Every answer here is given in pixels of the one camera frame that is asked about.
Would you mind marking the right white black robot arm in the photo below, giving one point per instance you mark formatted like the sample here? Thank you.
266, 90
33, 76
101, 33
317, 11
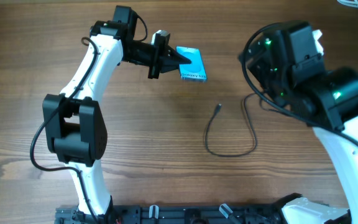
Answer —
283, 64

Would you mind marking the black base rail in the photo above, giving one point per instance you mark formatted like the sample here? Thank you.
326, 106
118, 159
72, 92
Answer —
154, 214

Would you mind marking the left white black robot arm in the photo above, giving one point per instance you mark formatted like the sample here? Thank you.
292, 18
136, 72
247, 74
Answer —
75, 129

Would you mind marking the blue Galaxy smartphone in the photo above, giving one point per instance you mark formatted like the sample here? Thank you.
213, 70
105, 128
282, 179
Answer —
194, 71

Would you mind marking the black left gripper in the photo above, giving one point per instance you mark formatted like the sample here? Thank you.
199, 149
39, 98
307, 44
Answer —
160, 65

